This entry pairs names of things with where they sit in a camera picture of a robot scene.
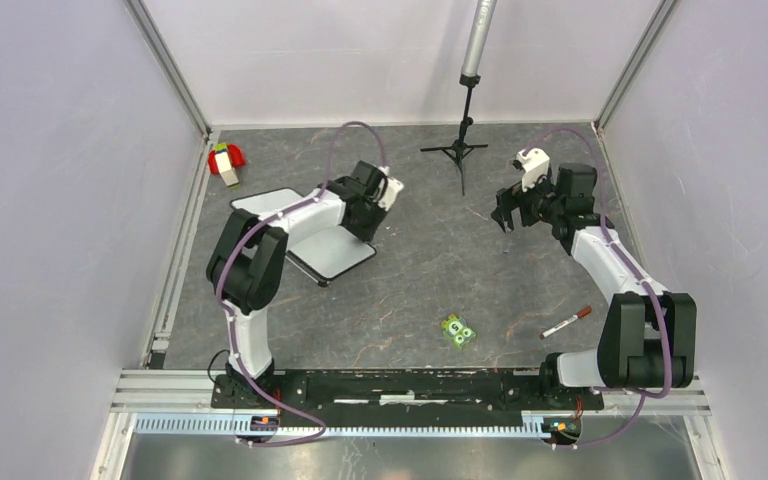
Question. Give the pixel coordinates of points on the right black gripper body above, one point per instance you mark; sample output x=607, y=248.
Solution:
x=534, y=204

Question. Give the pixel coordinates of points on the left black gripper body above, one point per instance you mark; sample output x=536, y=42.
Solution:
x=370, y=221

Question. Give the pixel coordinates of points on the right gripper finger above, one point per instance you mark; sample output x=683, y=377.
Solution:
x=509, y=221
x=498, y=216

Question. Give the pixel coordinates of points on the white whiteboard black frame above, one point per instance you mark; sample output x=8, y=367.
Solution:
x=320, y=247

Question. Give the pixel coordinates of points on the white marker red cap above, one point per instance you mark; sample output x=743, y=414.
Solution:
x=584, y=312

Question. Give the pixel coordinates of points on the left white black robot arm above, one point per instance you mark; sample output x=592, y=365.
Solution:
x=247, y=265

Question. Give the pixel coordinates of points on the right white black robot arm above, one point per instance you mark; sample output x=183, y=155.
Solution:
x=647, y=342

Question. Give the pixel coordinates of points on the black tripod stand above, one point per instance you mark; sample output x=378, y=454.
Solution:
x=459, y=149

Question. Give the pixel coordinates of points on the green toy block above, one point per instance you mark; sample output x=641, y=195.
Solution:
x=456, y=329

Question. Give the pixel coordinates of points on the grey cylinder on stand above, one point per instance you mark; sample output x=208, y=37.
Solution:
x=479, y=32

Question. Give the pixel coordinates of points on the red multicolour toy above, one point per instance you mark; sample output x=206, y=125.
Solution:
x=224, y=161

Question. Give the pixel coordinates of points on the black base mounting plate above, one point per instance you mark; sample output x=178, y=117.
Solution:
x=400, y=398

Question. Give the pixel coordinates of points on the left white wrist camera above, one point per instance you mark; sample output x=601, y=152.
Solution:
x=390, y=191

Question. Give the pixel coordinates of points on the aluminium frame rail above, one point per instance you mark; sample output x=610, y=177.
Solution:
x=162, y=422

